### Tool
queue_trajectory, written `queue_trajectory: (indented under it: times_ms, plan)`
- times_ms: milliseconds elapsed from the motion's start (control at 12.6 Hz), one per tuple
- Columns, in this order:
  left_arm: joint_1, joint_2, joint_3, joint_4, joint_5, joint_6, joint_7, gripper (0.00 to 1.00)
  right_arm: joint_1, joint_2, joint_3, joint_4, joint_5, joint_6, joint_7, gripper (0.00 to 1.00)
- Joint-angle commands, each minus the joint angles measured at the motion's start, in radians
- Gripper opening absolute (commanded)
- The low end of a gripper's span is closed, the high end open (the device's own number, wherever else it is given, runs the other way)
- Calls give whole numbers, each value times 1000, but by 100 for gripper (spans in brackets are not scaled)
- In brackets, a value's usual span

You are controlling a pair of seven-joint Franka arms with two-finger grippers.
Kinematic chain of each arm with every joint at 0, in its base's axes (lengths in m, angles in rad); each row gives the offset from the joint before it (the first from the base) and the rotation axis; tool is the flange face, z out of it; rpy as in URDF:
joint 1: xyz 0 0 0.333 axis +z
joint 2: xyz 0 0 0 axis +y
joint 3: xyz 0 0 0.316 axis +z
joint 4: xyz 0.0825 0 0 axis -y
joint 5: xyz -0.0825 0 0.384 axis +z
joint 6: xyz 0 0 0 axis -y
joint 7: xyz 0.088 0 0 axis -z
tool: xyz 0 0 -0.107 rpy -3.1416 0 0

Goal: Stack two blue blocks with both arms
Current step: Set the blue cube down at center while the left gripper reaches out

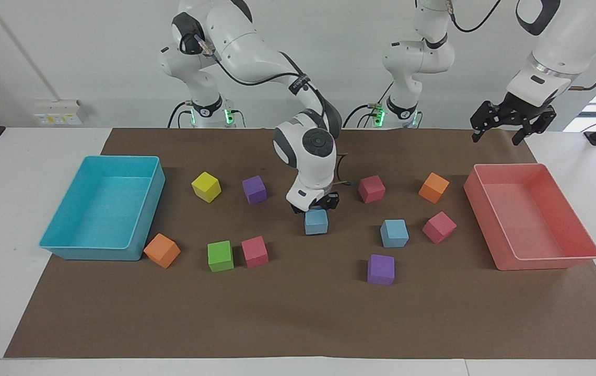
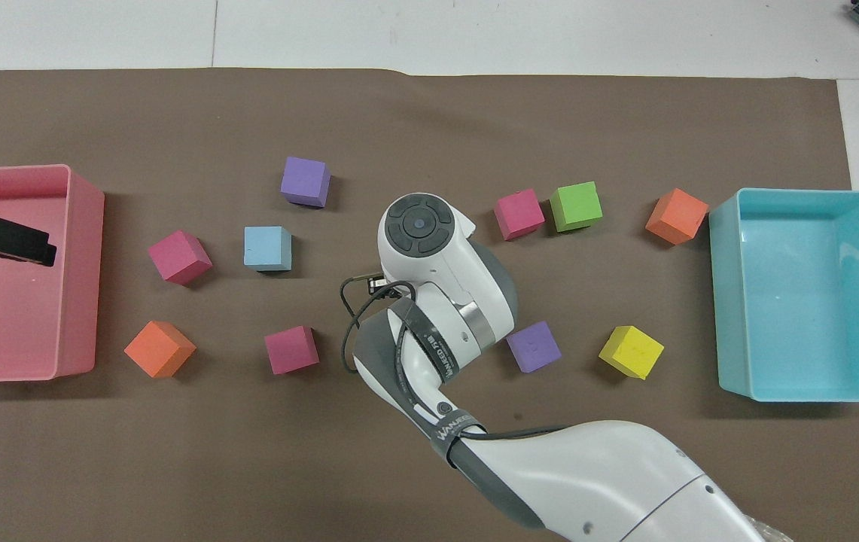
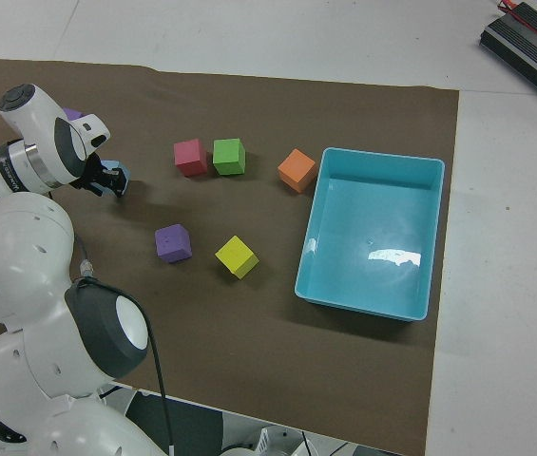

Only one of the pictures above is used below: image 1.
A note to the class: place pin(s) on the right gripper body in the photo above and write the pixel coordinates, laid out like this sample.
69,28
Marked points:
330,201

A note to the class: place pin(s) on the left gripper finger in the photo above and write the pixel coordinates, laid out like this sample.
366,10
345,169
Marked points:
481,119
543,123

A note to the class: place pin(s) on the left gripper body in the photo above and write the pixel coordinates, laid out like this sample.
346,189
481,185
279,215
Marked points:
521,114

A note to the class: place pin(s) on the blue foam block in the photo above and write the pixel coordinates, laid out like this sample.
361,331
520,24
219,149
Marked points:
316,223
394,233

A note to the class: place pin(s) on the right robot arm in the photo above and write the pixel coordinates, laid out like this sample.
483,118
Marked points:
245,42

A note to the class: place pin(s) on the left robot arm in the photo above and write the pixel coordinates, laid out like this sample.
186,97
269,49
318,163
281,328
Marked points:
418,57

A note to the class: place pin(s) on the pink foam block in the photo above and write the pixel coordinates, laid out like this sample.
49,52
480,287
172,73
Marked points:
439,227
254,252
371,189

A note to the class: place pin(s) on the purple foam block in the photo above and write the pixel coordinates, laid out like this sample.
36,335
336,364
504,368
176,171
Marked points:
381,270
254,190

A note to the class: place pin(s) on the orange foam block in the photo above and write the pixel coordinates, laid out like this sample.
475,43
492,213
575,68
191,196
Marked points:
162,250
433,188

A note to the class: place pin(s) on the pink plastic bin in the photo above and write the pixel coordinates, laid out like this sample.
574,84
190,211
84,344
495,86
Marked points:
530,219

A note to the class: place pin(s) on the green foam block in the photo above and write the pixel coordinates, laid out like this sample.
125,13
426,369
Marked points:
220,256

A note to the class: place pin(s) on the yellow foam block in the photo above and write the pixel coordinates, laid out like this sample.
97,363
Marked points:
206,187

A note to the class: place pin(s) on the blue plastic bin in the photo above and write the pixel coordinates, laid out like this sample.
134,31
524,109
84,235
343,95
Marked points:
100,209

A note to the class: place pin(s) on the white wall socket box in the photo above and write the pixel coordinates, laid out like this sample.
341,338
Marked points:
58,112

